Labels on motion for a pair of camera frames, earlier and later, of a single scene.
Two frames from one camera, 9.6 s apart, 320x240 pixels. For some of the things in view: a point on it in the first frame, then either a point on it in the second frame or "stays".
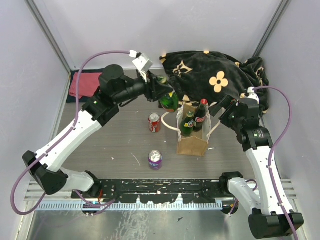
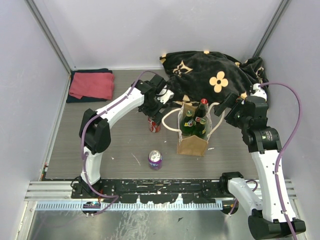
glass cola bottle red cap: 200,116 stays
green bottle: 169,102 → 199,129
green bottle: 187,125 stays
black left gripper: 154,88 → 156,116
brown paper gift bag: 196,144 stays
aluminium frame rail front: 264,190 stays
